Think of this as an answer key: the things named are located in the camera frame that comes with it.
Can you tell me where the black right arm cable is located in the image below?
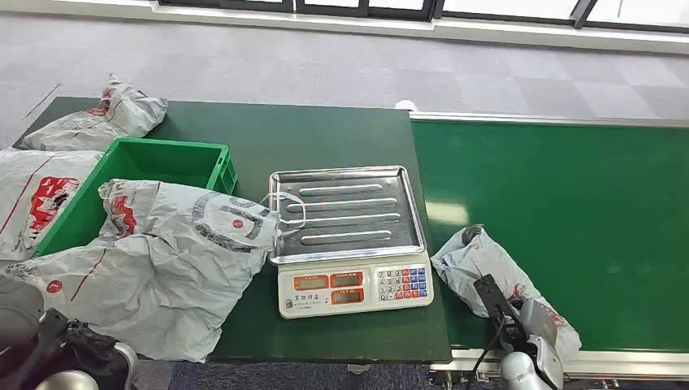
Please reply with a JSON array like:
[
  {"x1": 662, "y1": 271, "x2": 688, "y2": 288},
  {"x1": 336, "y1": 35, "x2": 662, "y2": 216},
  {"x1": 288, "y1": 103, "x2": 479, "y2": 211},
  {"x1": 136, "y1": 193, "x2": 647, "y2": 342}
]
[{"x1": 465, "y1": 306, "x2": 506, "y2": 390}]

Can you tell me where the large grey JD-print mailer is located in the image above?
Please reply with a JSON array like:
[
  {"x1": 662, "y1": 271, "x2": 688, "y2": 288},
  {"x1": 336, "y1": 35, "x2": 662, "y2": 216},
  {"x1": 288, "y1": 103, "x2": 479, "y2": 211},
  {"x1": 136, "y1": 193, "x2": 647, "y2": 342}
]
[{"x1": 0, "y1": 179, "x2": 283, "y2": 365}]

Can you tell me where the green plastic crate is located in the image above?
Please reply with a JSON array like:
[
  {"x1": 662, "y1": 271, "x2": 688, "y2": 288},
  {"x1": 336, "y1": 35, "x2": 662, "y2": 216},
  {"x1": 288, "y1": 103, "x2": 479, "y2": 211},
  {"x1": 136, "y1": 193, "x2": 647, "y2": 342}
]
[{"x1": 32, "y1": 137, "x2": 238, "y2": 258}]

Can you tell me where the green conveyor belt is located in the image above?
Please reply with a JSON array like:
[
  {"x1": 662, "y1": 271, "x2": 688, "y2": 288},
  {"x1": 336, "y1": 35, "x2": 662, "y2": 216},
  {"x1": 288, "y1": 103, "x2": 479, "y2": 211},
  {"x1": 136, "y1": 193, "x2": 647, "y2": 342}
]
[{"x1": 409, "y1": 111, "x2": 689, "y2": 381}]

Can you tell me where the crumpled grey mailer package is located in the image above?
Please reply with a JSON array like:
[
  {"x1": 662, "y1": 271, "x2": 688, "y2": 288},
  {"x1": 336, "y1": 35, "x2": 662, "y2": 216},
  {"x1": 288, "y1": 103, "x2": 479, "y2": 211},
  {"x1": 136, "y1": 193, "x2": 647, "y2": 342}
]
[{"x1": 19, "y1": 74, "x2": 168, "y2": 153}]

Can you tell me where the white cord loop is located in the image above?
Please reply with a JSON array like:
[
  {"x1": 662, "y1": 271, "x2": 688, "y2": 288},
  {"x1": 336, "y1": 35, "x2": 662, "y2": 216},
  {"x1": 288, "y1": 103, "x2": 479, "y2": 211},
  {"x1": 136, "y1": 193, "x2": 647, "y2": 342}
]
[{"x1": 261, "y1": 191, "x2": 307, "y2": 238}]

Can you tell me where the small grey mailer package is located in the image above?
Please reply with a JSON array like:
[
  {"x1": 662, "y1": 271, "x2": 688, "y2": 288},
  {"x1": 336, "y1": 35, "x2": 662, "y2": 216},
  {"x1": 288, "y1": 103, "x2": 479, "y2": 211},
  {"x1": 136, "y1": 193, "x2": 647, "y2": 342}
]
[{"x1": 430, "y1": 224, "x2": 583, "y2": 362}]

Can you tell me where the white electronic weighing scale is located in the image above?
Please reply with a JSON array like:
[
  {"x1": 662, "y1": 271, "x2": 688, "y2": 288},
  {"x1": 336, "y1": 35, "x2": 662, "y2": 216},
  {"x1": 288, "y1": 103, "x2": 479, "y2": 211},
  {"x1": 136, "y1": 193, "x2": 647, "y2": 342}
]
[{"x1": 267, "y1": 165, "x2": 435, "y2": 320}]

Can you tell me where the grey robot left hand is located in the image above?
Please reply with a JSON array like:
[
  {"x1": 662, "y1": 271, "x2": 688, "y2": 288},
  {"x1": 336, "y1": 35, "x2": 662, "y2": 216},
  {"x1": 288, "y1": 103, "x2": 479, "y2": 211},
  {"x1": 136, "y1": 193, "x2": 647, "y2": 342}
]
[{"x1": 0, "y1": 275, "x2": 46, "y2": 357}]

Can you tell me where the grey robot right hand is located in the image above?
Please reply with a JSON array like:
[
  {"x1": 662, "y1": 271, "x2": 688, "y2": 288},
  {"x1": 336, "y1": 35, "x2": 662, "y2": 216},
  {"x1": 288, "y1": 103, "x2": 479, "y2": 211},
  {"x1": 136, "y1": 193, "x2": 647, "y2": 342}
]
[{"x1": 519, "y1": 298, "x2": 560, "y2": 347}]

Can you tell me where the grey mailer big red print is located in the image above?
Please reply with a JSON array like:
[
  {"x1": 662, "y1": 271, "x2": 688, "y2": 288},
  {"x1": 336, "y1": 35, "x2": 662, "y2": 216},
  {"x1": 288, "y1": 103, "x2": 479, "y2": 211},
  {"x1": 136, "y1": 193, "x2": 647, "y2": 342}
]
[{"x1": 0, "y1": 149, "x2": 104, "y2": 264}]

